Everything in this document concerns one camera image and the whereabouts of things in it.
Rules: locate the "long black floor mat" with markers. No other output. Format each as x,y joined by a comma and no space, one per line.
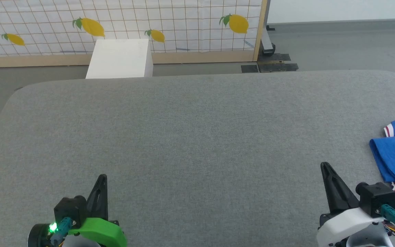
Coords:
279,67

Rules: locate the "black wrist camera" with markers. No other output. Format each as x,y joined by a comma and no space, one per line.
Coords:
375,197
69,207

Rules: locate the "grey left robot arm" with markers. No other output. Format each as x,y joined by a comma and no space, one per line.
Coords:
81,243

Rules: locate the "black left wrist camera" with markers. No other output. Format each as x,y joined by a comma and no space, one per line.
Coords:
69,207

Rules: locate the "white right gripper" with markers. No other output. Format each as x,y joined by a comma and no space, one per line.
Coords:
348,226

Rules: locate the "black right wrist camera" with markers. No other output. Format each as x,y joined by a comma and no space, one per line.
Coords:
375,197

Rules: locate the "white box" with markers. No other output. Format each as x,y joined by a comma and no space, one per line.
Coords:
120,58

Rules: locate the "grey metal stand foot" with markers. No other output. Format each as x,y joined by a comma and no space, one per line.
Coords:
267,37

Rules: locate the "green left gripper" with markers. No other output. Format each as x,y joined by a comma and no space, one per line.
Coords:
101,233

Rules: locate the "black floor mat under stand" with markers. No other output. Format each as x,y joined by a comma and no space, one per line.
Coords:
274,57

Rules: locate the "lemon print partition screen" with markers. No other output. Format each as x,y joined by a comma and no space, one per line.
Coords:
183,20

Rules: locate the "small black floor mat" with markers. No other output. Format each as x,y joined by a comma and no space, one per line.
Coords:
249,68

